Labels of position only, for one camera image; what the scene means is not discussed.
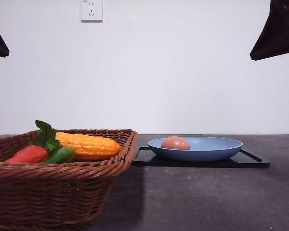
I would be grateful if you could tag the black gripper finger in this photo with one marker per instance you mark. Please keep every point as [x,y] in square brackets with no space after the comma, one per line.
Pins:
[274,40]

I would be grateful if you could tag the brown egg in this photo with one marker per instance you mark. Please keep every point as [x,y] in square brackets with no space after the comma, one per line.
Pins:
[175,142]

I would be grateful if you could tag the blue round plate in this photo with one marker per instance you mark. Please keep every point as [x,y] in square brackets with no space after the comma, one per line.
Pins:
[195,149]

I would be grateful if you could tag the brown wicker basket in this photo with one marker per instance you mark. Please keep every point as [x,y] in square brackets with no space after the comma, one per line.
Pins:
[68,196]

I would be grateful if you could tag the green fabric carrot leaves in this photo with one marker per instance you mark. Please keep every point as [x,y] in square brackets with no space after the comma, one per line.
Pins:
[46,137]

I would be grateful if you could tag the red toy carrot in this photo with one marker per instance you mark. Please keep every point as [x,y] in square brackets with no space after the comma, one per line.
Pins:
[34,154]

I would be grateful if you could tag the green toy pepper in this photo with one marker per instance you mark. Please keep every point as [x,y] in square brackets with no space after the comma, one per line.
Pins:
[64,155]

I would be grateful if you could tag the orange plastic corn cob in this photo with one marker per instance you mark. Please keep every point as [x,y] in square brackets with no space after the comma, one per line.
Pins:
[87,144]

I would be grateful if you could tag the black rectangular tray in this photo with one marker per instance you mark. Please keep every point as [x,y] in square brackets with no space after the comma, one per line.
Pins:
[142,156]

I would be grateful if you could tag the white wall power socket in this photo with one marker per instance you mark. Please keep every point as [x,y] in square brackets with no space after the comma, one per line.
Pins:
[91,11]

